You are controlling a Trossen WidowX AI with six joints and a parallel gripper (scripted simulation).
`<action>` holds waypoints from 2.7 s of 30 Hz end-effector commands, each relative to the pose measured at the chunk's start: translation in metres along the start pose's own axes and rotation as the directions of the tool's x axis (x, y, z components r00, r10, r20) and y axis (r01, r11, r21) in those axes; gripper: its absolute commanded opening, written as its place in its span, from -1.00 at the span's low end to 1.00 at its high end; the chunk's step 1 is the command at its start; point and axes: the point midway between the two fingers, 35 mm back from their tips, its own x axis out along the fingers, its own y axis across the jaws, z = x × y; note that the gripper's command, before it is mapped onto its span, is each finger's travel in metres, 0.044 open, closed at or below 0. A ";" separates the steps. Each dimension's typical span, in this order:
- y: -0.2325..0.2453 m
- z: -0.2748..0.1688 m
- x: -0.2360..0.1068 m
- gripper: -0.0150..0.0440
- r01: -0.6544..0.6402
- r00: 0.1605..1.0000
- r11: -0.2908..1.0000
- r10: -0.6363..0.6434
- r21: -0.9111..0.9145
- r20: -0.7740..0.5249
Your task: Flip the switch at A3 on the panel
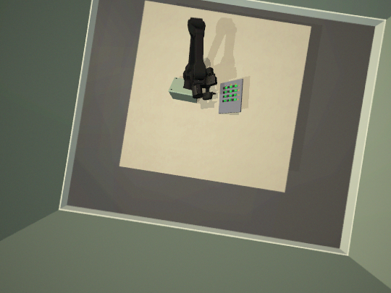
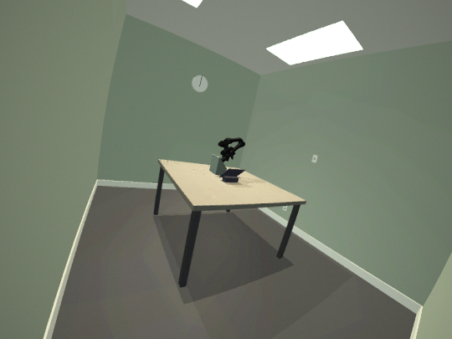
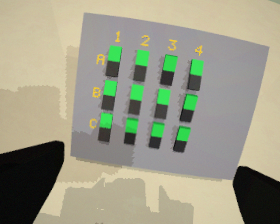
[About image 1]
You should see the grey switch panel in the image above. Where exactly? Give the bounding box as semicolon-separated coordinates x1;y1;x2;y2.
219;79;243;114

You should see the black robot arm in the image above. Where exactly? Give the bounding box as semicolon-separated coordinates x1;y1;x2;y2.
183;17;217;98

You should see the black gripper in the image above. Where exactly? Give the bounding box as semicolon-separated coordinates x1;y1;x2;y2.
202;67;216;100

